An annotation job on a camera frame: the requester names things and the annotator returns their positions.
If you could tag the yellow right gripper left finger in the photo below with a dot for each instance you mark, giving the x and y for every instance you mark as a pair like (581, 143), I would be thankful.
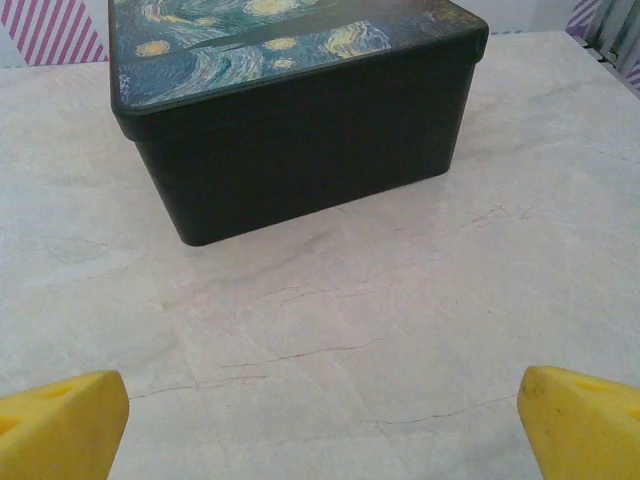
(60, 430)

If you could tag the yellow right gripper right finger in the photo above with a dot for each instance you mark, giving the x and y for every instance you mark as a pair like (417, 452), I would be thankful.
(585, 435)

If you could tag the black box with painting lid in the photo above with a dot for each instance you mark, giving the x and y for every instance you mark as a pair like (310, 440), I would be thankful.
(300, 165)

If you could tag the aluminium frame post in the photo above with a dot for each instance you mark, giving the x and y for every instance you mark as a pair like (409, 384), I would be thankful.
(615, 35)

